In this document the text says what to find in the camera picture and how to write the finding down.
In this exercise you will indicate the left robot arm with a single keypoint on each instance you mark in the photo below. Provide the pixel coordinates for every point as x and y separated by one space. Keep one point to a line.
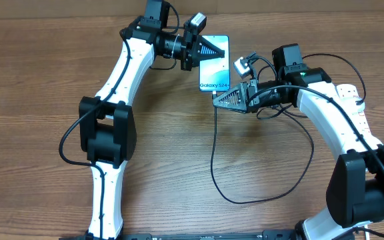
107 126

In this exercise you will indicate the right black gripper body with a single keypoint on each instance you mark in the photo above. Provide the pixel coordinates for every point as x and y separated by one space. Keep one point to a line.
262 94

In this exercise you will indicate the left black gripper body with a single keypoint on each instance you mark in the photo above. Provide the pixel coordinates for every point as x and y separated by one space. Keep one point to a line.
186 52

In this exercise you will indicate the white power strip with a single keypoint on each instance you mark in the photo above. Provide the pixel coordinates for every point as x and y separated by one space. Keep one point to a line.
349 97

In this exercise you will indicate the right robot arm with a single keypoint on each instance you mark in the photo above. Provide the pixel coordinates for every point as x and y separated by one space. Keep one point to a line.
355 194

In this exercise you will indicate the Samsung Galaxy smartphone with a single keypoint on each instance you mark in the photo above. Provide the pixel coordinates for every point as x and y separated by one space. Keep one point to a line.
214 74

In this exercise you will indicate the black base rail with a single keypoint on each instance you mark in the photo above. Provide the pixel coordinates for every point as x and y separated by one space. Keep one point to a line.
195 236

